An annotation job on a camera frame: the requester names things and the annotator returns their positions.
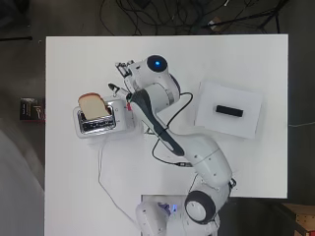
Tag dark printed box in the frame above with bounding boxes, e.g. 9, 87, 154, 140
19, 96, 46, 122

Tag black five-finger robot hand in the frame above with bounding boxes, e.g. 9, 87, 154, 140
107, 59, 137, 112

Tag black rod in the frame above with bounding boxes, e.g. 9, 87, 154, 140
0, 35, 34, 42

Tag black floor cables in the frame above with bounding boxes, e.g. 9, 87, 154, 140
98, 0, 206, 36

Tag white flat box stand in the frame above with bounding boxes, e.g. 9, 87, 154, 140
193, 80, 265, 141

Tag slice of toast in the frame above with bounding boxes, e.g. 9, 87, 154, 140
78, 91, 112, 121

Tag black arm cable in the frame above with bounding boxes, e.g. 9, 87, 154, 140
151, 90, 195, 168

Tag white steel toaster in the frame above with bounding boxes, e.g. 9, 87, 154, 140
72, 97, 136, 140

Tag black block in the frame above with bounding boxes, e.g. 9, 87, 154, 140
215, 104, 245, 118

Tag white toaster power cord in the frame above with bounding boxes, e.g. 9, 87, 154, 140
96, 137, 143, 231

